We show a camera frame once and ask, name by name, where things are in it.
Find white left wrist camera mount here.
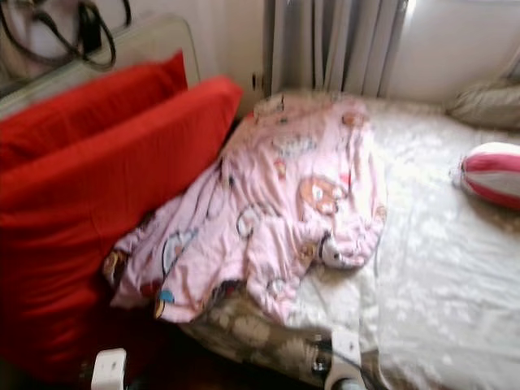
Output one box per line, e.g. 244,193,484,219
91,348,128,390

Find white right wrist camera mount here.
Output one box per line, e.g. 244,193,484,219
325,327,365,390

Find shield print bolster pillow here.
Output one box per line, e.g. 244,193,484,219
451,142,520,212

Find pink cartoon print quilt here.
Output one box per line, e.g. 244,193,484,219
102,93,389,324

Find beige pillow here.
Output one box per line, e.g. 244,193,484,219
445,77,520,131

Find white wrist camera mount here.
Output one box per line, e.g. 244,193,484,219
91,348,128,390
325,327,365,390

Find glass desk top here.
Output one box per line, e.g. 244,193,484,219
0,12,202,119

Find black power adapter cable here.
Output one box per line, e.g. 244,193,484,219
0,0,131,70

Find red sofa back cushion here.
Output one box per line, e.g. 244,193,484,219
0,50,189,171

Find grey striped curtain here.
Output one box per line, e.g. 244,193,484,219
264,0,411,98

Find pale floral bedsheet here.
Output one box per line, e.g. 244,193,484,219
183,88,520,390

